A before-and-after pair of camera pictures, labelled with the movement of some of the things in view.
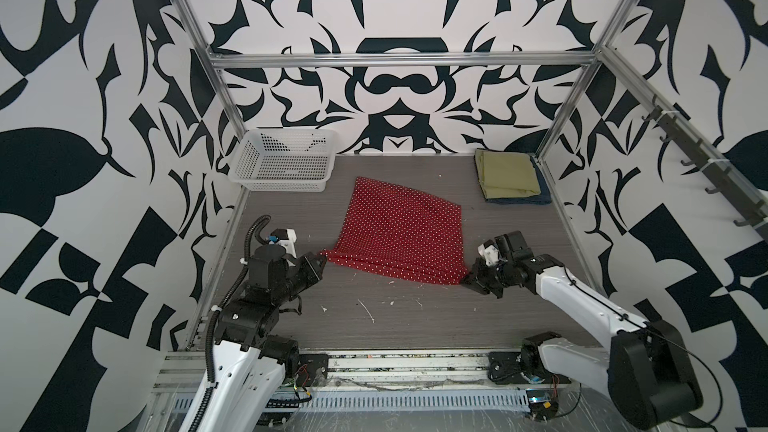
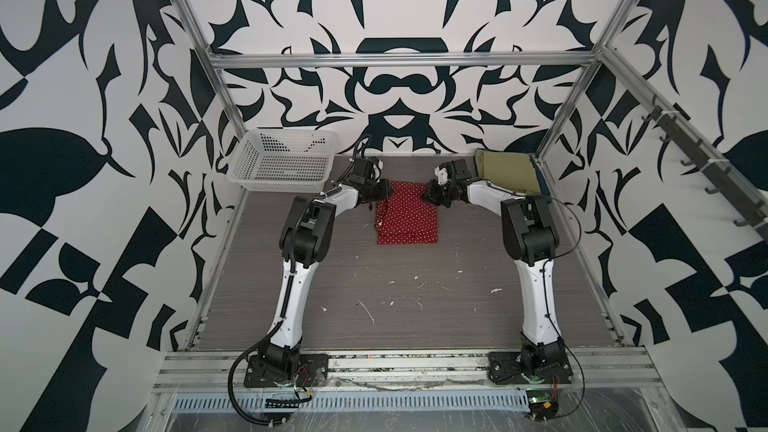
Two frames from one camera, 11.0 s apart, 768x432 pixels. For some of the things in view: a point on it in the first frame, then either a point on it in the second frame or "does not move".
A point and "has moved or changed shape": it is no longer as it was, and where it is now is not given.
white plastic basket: x=285 y=160 does not move
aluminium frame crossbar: x=254 y=60 does not move
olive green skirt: x=505 y=174 does not move
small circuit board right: x=541 y=404 does not move
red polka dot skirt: x=389 y=232 has moved or changed shape
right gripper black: x=478 y=279 -> x=430 y=194
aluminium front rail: x=372 y=372 does not move
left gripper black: x=310 y=270 -> x=386 y=190
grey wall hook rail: x=730 y=188 does not move
